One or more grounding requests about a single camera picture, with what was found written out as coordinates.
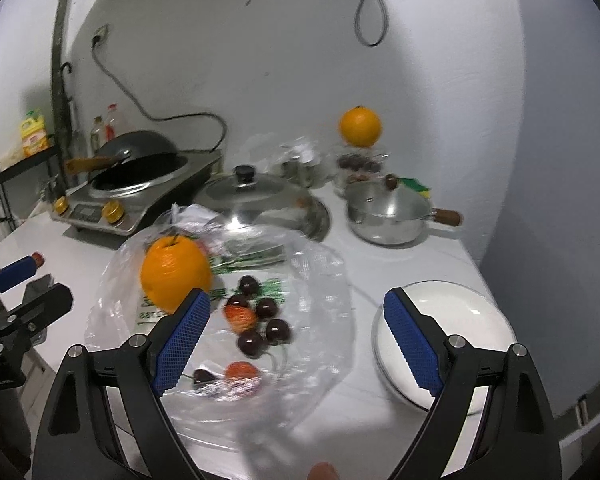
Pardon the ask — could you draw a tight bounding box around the small strawberry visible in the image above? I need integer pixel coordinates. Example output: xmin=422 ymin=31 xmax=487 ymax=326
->
xmin=32 ymin=252 xmax=45 ymax=268

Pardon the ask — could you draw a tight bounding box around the large orange fruit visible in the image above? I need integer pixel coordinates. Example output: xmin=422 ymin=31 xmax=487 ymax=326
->
xmin=140 ymin=234 xmax=213 ymax=314

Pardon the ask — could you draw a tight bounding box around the clear printed plastic bag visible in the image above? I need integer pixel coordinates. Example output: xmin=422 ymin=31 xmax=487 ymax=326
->
xmin=85 ymin=206 xmax=354 ymax=448

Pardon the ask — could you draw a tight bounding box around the black metal rack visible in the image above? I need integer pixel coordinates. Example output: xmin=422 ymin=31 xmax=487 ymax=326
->
xmin=0 ymin=136 xmax=67 ymax=232

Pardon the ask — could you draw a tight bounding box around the silver induction cooker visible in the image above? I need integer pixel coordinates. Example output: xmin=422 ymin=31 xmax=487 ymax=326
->
xmin=50 ymin=152 xmax=221 ymax=236

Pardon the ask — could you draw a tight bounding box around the yellow oil bottle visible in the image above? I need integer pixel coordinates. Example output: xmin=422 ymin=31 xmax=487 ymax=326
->
xmin=19 ymin=110 xmax=50 ymax=157

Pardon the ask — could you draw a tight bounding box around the white round plate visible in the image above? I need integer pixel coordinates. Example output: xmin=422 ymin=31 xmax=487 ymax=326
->
xmin=372 ymin=281 xmax=517 ymax=412

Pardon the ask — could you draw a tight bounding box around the dark cherry front left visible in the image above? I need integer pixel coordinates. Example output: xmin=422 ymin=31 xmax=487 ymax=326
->
xmin=193 ymin=368 xmax=218 ymax=389

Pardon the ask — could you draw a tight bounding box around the dark sauce bottle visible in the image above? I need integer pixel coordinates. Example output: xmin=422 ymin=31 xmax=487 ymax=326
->
xmin=90 ymin=116 xmax=106 ymax=156

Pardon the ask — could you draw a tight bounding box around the black wok pan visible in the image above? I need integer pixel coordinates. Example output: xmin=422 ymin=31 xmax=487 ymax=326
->
xmin=65 ymin=130 xmax=178 ymax=174

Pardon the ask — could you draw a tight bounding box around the red cap sauce bottle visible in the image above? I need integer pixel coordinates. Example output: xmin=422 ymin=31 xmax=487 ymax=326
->
xmin=105 ymin=103 xmax=119 ymax=142

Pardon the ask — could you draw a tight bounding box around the dark cherry behind strawberry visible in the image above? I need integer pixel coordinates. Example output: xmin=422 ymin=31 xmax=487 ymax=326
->
xmin=225 ymin=294 xmax=251 ymax=309

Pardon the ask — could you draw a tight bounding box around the dark cherry top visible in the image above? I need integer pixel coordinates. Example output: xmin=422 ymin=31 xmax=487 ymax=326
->
xmin=238 ymin=275 xmax=260 ymax=298

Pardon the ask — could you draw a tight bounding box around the dark cherry upper right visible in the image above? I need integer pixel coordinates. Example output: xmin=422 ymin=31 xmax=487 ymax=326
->
xmin=254 ymin=297 xmax=279 ymax=321

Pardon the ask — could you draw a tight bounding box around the large steel pot lid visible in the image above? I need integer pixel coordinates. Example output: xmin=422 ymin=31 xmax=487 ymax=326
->
xmin=194 ymin=165 xmax=330 ymax=242

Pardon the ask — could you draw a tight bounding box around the steel saucepan with lid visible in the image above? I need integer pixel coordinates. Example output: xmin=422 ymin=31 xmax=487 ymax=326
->
xmin=343 ymin=174 xmax=463 ymax=247

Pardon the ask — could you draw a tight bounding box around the green yellow sponge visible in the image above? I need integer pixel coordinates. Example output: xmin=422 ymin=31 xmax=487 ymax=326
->
xmin=399 ymin=177 xmax=430 ymax=198

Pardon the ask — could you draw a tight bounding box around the glass jar of cherries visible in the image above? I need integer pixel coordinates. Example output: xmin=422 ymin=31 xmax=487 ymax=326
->
xmin=332 ymin=143 xmax=389 ymax=196

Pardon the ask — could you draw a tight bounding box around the orange on glass jar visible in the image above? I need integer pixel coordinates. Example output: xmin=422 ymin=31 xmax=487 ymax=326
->
xmin=338 ymin=106 xmax=382 ymax=148

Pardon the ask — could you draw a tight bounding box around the black power cable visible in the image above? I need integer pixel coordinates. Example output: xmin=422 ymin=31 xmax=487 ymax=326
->
xmin=90 ymin=34 xmax=229 ymax=154

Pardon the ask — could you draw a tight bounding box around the white wall socket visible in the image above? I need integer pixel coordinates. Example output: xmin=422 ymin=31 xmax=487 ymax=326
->
xmin=92 ymin=25 xmax=108 ymax=48

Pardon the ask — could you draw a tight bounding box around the hanging grey cord loop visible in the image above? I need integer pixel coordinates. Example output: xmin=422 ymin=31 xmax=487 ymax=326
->
xmin=353 ymin=0 xmax=390 ymax=48

